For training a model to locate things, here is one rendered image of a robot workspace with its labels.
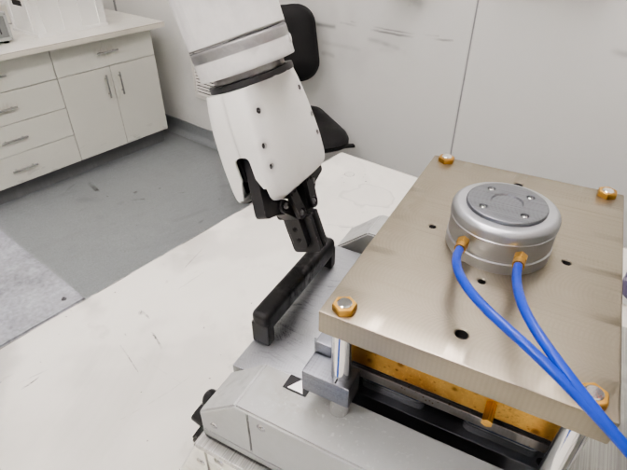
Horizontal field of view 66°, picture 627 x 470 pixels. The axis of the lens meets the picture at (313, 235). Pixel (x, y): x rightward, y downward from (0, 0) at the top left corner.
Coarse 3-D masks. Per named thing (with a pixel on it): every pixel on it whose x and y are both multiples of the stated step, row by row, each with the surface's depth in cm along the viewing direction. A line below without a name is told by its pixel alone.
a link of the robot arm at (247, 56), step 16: (256, 32) 36; (272, 32) 37; (208, 48) 37; (224, 48) 36; (240, 48) 36; (256, 48) 37; (272, 48) 37; (288, 48) 39; (208, 64) 38; (224, 64) 37; (240, 64) 37; (256, 64) 37; (272, 64) 39; (208, 80) 39; (224, 80) 39; (240, 80) 39
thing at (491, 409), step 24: (360, 360) 38; (384, 360) 36; (384, 384) 38; (408, 384) 37; (432, 384) 35; (456, 408) 36; (480, 408) 34; (504, 408) 33; (504, 432) 34; (528, 432) 34; (552, 432) 32
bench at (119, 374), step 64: (320, 192) 116; (384, 192) 116; (192, 256) 96; (256, 256) 96; (64, 320) 81; (128, 320) 81; (192, 320) 81; (0, 384) 71; (64, 384) 71; (128, 384) 71; (192, 384) 71; (0, 448) 63; (64, 448) 63; (128, 448) 63; (192, 448) 63
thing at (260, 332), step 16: (304, 256) 53; (320, 256) 54; (288, 272) 51; (304, 272) 51; (288, 288) 49; (304, 288) 52; (272, 304) 47; (288, 304) 49; (256, 320) 47; (272, 320) 47; (256, 336) 48; (272, 336) 48
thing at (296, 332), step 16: (336, 256) 60; (352, 256) 60; (320, 272) 57; (336, 272) 57; (320, 288) 55; (304, 304) 53; (320, 304) 53; (288, 320) 51; (304, 320) 51; (288, 336) 49; (304, 336) 49; (256, 352) 47; (272, 352) 47; (288, 352) 47; (304, 352) 47; (240, 368) 46; (288, 368) 46
